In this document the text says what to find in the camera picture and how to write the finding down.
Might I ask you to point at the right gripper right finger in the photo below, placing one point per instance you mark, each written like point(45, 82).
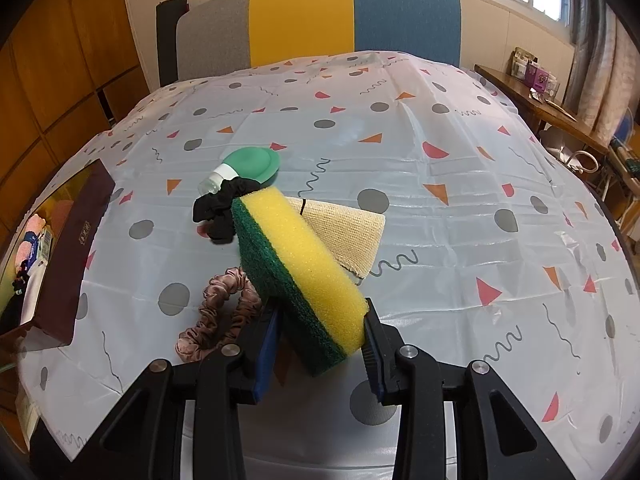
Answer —
point(495, 436)

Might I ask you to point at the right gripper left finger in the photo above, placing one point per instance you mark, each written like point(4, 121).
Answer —
point(141, 437)

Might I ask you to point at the yellow green scouring sponge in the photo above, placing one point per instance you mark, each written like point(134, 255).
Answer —
point(319, 307)

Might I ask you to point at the pink satin scrunchie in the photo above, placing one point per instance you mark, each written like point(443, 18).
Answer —
point(230, 303)

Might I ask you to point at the beige cloth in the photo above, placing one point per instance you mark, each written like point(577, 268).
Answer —
point(352, 235)

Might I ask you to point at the white rectangular sponge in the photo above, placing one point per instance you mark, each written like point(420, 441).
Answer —
point(35, 277)

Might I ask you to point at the pink towel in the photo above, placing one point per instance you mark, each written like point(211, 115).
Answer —
point(28, 248)

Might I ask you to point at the black scrunchie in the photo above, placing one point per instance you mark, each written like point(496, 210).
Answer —
point(212, 212)

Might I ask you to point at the green silicone bottle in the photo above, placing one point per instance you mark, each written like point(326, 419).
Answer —
point(251, 162)

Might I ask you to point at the gold tray box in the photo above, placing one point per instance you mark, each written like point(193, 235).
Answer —
point(73, 212)

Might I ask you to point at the wooden side desk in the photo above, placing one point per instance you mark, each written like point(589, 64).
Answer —
point(539, 113)

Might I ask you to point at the packages on desk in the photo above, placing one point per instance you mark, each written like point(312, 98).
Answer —
point(525, 67)

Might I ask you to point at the floral curtain right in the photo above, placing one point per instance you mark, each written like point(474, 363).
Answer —
point(604, 78)

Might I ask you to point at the grey yellow blue headboard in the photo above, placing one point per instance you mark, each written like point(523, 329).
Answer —
point(218, 37)

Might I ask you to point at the wooden wardrobe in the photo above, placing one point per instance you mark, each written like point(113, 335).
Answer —
point(69, 70)

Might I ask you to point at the black rolled mat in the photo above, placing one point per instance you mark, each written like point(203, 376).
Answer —
point(168, 13)

